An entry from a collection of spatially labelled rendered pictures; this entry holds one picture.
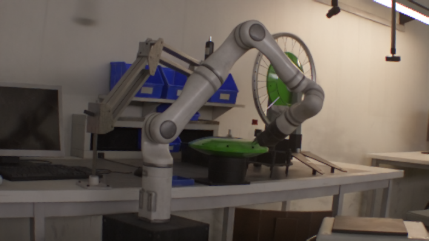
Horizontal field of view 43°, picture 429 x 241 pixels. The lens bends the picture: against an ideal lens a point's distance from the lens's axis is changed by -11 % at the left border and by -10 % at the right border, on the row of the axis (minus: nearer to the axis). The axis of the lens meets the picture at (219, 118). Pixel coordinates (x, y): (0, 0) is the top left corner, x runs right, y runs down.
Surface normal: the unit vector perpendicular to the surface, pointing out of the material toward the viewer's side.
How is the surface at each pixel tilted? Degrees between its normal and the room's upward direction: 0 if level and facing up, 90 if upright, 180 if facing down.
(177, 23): 90
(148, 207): 90
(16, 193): 90
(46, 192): 90
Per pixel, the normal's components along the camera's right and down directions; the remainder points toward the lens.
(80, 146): -0.73, -0.04
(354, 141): 0.68, 0.07
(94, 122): -0.43, -0.01
